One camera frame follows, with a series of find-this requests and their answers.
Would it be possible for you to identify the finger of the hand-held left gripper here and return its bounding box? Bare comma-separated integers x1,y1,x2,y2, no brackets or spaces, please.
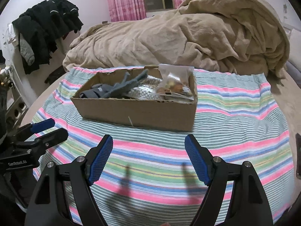
35,128,69,150
30,118,56,134

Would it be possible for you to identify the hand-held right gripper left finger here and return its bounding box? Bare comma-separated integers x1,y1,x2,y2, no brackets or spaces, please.
25,134,114,226

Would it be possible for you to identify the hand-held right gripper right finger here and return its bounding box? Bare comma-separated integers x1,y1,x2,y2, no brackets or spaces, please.
184,134,274,226

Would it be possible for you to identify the dark grey sock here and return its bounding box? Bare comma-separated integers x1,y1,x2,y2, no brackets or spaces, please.
79,83,111,99

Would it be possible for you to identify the brown cardboard box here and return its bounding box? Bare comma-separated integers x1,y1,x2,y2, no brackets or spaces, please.
70,64,198,132

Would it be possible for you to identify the cotton swab bag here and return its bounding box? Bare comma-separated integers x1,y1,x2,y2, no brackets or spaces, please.
123,75,163,101

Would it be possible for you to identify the grey-blue cloth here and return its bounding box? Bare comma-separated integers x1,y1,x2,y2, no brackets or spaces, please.
112,69,149,98

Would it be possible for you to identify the clear snack bag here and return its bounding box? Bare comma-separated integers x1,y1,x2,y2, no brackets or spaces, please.
156,63,195,100

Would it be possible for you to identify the cluttered shelf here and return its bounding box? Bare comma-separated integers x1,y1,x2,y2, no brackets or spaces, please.
0,65,29,124

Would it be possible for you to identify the striped cloth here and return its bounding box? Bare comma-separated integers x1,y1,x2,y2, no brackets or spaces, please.
32,65,291,226

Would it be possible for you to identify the dark suitcase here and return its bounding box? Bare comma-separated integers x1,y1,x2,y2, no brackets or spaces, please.
44,65,65,84

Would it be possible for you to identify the grey quilted garment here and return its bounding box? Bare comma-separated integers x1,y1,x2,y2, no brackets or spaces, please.
19,39,35,66

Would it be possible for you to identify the pile of black clothes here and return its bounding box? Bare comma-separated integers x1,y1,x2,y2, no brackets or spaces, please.
12,0,84,75

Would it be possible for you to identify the black smartphone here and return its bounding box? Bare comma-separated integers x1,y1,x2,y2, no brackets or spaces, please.
295,133,301,180

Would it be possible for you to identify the beige blanket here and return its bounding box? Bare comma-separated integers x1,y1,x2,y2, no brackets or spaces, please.
62,0,291,79

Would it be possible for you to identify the grey pillow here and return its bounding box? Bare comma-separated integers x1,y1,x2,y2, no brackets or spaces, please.
285,60,301,88

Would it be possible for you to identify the white floral pillow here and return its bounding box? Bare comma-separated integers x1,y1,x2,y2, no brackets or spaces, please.
288,27,301,64

